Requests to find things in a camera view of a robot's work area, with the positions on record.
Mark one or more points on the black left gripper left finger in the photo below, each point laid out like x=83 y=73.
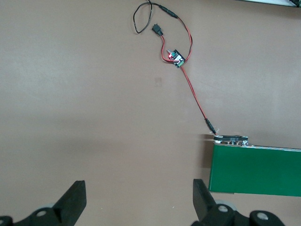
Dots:
x=61 y=209

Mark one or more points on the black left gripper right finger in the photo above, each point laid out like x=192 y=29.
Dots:
x=223 y=215

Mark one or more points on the green conveyor belt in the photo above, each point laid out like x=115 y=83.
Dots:
x=254 y=171

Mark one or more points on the small speed controller board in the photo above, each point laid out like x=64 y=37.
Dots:
x=176 y=58

